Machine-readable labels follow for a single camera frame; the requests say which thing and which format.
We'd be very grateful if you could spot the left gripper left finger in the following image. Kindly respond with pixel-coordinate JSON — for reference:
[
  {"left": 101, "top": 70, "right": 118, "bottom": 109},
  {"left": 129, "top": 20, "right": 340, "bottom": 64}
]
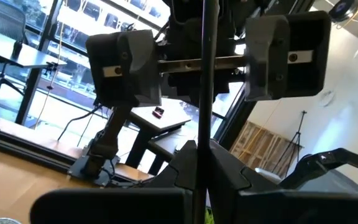
[{"left": 29, "top": 139, "right": 198, "bottom": 224}]

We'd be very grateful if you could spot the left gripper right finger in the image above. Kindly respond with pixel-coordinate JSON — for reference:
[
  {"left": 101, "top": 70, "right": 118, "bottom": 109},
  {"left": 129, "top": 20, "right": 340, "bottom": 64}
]
[{"left": 208, "top": 139, "right": 358, "bottom": 224}]

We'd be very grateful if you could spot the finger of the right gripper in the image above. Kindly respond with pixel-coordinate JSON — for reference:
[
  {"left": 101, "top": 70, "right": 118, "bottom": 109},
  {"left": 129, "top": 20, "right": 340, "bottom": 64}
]
[
  {"left": 244, "top": 10, "right": 332, "bottom": 102},
  {"left": 85, "top": 29, "right": 163, "bottom": 108}
]

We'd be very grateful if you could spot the wooden slat crate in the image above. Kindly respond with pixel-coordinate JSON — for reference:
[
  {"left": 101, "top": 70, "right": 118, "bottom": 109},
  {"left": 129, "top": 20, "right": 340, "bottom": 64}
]
[{"left": 228, "top": 120, "right": 303, "bottom": 179}]

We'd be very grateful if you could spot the black desk clamp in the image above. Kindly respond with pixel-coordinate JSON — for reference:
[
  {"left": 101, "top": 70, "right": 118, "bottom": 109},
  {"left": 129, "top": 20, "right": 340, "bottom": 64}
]
[{"left": 43, "top": 60, "right": 59, "bottom": 76}]

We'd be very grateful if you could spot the grey topped side desk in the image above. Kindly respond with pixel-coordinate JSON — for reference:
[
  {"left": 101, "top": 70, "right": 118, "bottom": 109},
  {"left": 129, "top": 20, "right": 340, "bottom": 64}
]
[{"left": 126, "top": 98, "right": 193, "bottom": 177}]

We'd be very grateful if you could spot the black tripod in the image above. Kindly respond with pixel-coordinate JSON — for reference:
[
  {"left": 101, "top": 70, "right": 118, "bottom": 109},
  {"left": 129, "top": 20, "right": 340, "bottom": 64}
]
[{"left": 272, "top": 110, "right": 308, "bottom": 175}]

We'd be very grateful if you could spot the green artificial plant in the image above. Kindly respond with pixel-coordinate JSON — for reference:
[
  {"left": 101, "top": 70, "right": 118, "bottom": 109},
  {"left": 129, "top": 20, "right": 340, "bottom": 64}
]
[{"left": 203, "top": 207, "right": 214, "bottom": 224}]

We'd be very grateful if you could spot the long black desk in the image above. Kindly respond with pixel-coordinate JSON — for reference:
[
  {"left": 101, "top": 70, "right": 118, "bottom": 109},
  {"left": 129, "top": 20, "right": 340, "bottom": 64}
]
[{"left": 0, "top": 24, "right": 68, "bottom": 71}]

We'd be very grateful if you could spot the mesh office chair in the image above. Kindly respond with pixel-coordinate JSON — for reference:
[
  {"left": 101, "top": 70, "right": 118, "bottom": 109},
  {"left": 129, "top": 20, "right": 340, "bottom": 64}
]
[{"left": 0, "top": 0, "right": 30, "bottom": 100}]

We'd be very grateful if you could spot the black yellow cable reel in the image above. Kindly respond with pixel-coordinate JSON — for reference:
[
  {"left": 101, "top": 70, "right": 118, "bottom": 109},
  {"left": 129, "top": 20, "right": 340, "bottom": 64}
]
[{"left": 328, "top": 0, "right": 358, "bottom": 23}]

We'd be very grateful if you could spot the black power cable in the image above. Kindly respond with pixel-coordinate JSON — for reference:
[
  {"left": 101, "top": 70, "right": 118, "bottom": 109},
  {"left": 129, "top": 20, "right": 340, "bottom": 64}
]
[{"left": 57, "top": 105, "right": 105, "bottom": 147}]

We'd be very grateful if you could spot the black aluminium table frame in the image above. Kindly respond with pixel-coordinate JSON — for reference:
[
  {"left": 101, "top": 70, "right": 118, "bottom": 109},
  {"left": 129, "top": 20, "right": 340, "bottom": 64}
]
[{"left": 0, "top": 122, "right": 86, "bottom": 175}]

